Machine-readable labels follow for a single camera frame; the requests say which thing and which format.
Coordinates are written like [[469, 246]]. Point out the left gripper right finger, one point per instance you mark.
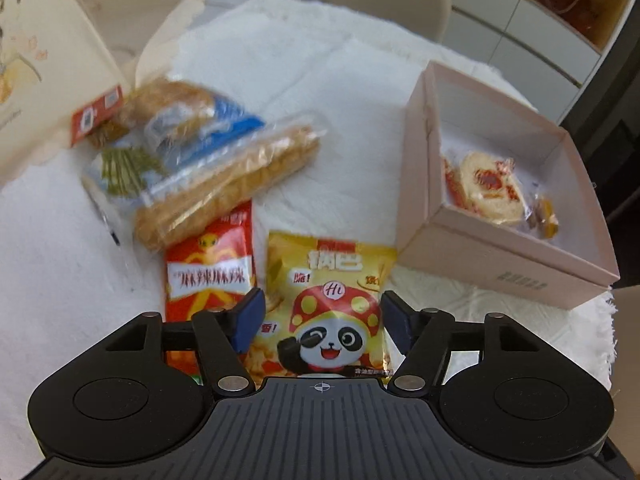
[[423, 338]]

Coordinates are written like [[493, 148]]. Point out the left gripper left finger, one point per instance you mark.
[[223, 337]]

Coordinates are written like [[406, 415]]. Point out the red spicy snack packet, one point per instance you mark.
[[213, 270]]

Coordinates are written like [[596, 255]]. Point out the yellow panda snack bag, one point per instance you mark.
[[323, 315]]

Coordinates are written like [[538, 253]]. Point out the long bread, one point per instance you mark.
[[183, 205]]

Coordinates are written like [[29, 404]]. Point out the round cake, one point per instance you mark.
[[486, 186]]

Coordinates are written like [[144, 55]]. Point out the small yellow pastry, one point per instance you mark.
[[540, 216]]

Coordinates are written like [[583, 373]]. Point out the blue seaweed snack packet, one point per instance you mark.
[[159, 149]]

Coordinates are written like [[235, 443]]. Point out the bread bun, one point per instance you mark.
[[165, 102]]

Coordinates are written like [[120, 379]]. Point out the small red snack packet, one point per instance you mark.
[[95, 113]]

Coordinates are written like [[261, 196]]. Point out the pink cardboard box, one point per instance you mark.
[[451, 114]]

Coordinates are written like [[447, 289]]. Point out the white fluffy tablecloth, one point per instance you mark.
[[65, 284]]

